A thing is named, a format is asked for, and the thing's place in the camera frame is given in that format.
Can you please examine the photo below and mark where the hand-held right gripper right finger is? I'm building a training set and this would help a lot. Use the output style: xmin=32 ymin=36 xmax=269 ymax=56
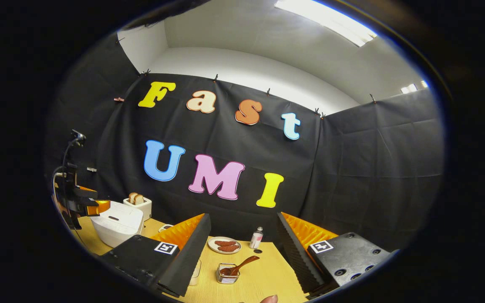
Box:
xmin=277 ymin=212 xmax=399 ymax=295

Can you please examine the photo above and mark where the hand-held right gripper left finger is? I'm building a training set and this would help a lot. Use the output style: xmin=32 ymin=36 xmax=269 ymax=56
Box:
xmin=99 ymin=213 xmax=212 ymax=298

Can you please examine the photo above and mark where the white rice cooker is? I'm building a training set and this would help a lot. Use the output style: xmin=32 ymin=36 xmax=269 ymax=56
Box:
xmin=91 ymin=201 xmax=144 ymax=248

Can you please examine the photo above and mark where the wire chopstick holder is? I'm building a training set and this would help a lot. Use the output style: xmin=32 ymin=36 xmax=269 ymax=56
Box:
xmin=216 ymin=263 xmax=240 ymax=284

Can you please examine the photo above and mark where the brown wooden spoon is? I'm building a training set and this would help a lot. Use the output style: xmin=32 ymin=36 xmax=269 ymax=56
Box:
xmin=221 ymin=255 xmax=260 ymax=276

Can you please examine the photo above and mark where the clear rice container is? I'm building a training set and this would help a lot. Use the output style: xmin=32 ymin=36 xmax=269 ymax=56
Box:
xmin=189 ymin=259 xmax=202 ymax=286

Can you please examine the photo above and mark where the white round plate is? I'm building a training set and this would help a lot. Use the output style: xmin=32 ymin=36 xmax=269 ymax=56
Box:
xmin=208 ymin=237 xmax=242 ymax=255

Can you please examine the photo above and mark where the small pink label bottle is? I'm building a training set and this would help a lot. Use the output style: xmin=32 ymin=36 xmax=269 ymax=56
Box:
xmin=249 ymin=226 xmax=264 ymax=250

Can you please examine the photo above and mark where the white toaster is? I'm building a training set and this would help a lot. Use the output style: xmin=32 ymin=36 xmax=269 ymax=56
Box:
xmin=123 ymin=197 xmax=152 ymax=222

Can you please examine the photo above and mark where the black backdrop cloth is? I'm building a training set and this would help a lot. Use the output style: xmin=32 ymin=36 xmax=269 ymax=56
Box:
xmin=45 ymin=32 xmax=447 ymax=270

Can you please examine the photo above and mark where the small ceiling light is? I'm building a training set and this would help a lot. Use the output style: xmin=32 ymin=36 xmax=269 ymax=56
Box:
xmin=400 ymin=81 xmax=429 ymax=94

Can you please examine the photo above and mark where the long ceiling light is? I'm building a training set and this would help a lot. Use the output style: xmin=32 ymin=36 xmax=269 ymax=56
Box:
xmin=274 ymin=0 xmax=378 ymax=48

